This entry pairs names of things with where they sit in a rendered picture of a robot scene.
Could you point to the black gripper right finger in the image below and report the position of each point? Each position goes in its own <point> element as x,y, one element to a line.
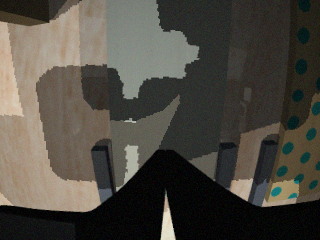
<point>203,210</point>

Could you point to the yellow strip with teal polka dots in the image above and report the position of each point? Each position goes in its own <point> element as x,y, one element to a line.
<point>296,171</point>

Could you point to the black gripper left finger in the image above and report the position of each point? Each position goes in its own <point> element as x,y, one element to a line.
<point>135,212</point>

